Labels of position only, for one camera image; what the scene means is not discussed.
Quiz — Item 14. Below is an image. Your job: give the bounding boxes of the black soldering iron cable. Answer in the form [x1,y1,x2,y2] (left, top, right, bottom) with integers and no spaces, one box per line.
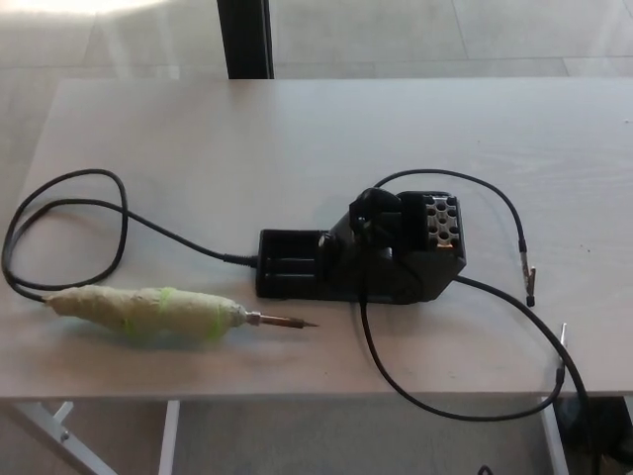
[0,168,258,301]

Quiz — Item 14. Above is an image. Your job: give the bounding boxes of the pale green soldering iron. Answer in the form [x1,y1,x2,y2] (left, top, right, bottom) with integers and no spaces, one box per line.
[43,284,320,345]

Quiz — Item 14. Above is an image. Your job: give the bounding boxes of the black soldering station base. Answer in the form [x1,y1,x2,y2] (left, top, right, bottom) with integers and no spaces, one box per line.
[255,187,469,304]

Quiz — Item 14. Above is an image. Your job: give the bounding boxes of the black pillar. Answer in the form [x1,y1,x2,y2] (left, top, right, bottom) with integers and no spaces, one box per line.
[216,0,275,79]

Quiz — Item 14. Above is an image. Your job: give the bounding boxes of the white upright table leg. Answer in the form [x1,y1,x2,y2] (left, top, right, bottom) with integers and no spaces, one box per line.
[157,399,180,475]
[538,395,570,475]

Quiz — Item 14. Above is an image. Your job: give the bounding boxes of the white diagonal table leg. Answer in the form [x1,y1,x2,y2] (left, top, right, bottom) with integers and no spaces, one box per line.
[9,400,118,475]

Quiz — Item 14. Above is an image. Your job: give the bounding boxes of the dark bulky object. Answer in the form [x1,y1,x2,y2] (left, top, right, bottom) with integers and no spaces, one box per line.
[558,395,633,475]

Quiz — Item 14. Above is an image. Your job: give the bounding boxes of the black power cable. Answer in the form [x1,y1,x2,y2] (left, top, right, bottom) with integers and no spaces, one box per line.
[457,275,602,475]

